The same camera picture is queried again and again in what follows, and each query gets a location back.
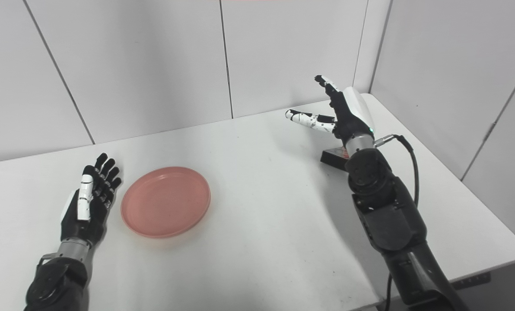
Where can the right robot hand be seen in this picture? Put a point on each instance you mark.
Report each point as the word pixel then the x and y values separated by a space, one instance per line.
pixel 348 114

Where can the pink plate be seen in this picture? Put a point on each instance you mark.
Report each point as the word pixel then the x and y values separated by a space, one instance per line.
pixel 166 202

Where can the table control panel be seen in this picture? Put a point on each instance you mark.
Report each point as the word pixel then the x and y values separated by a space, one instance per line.
pixel 471 280

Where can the chocolate cake slice with fruit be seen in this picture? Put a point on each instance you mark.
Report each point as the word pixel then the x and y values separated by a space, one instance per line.
pixel 335 156

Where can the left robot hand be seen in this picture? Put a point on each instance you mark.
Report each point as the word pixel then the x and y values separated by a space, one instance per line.
pixel 87 207

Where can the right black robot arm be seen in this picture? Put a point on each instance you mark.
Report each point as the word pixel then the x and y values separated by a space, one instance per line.
pixel 395 220

